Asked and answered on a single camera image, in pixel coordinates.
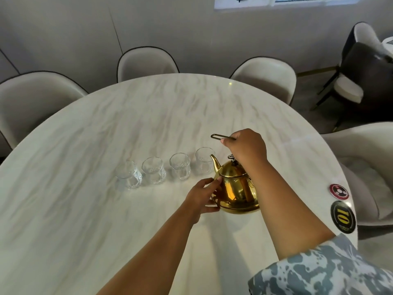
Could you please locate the person's right hand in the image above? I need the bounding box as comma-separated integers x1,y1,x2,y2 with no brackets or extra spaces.
221,128,268,173

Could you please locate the blue white patterned sleeve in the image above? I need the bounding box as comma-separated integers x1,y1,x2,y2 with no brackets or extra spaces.
248,233,393,295

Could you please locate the person's left hand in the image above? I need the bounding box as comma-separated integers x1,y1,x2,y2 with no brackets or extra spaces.
181,177,223,225

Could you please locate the round black yellow sticker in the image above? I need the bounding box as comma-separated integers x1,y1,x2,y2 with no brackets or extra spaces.
330,200,357,235

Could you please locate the dark chair with white cushion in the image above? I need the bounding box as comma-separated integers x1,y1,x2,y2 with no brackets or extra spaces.
313,42,393,132

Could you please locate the clear textured drinking glass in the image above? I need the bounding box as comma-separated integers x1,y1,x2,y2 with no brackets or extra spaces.
141,157,167,185
116,161,143,190
169,152,191,181
195,147,216,176

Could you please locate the white upholstered dining chair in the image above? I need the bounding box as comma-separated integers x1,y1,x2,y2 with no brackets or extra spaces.
229,56,297,107
341,22,392,60
321,121,393,228
0,70,90,151
116,46,180,83

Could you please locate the white framed window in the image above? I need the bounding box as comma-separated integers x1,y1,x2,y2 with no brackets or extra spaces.
214,0,374,10

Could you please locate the person's right forearm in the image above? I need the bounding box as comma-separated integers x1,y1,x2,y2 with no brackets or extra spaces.
244,158,336,261

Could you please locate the round red sticker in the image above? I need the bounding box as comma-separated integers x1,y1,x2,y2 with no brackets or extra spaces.
330,183,350,201

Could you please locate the person's left forearm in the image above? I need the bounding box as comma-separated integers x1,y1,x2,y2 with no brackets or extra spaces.
97,209,198,295

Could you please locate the gold metal teapot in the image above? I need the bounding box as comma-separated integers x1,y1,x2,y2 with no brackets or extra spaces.
210,134,261,215

